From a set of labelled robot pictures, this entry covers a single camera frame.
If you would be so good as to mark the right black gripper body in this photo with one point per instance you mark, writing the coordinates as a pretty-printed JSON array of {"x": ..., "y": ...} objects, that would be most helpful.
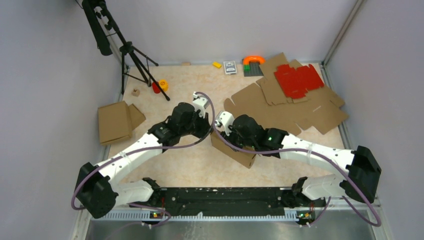
[{"x": 235, "y": 136}]

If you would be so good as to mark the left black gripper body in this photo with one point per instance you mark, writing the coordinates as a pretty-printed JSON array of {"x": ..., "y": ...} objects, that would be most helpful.
[{"x": 197, "y": 126}]

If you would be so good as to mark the brown cardboard box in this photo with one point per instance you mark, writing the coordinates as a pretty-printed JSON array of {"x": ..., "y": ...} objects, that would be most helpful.
[
  {"x": 117, "y": 121},
  {"x": 243, "y": 158}
]

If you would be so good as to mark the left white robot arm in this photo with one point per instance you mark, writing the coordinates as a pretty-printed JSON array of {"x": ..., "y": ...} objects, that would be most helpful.
[{"x": 98, "y": 187}]

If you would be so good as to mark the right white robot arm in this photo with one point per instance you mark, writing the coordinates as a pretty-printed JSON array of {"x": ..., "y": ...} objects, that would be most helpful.
[{"x": 354, "y": 173}]

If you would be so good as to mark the playing card deck box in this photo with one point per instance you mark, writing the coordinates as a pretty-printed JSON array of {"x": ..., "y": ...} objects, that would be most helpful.
[{"x": 230, "y": 67}]

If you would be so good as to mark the folded brown cardboard box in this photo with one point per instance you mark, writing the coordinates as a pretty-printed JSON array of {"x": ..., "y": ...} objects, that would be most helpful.
[{"x": 117, "y": 121}]

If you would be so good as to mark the yellow round toy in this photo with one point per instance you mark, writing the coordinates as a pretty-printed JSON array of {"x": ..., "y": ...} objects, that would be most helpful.
[{"x": 164, "y": 85}]

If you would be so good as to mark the small brown cardboard blank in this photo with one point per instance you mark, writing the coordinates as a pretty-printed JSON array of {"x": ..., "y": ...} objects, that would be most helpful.
[{"x": 274, "y": 95}]

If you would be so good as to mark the small wooden cube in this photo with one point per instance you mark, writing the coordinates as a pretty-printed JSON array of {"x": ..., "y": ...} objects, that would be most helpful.
[{"x": 135, "y": 92}]

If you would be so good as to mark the large brown cardboard sheet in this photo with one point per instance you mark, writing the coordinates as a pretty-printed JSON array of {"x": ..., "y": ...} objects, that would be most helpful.
[{"x": 322, "y": 111}]

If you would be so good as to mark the green toy block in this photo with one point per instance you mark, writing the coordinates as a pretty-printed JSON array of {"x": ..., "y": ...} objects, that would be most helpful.
[{"x": 246, "y": 68}]

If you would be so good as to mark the yellow small block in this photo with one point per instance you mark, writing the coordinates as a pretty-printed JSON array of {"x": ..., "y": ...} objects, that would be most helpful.
[{"x": 217, "y": 65}]

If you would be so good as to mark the red flat cardboard blank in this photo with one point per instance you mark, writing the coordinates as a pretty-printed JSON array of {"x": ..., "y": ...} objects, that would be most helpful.
[{"x": 296, "y": 82}]

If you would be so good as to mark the orange horseshoe toy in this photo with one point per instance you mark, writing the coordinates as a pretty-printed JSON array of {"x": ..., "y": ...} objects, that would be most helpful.
[{"x": 253, "y": 59}]

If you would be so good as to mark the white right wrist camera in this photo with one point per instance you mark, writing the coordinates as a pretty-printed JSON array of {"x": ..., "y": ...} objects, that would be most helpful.
[{"x": 224, "y": 120}]

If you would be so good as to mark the grey lego base plate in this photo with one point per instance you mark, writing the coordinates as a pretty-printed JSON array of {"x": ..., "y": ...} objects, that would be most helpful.
[{"x": 255, "y": 70}]

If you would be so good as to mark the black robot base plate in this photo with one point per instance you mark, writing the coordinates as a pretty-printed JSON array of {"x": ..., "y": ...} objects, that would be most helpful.
[{"x": 229, "y": 201}]

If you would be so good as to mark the black camera tripod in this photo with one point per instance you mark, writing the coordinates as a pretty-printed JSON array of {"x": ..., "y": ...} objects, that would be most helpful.
[{"x": 111, "y": 41}]

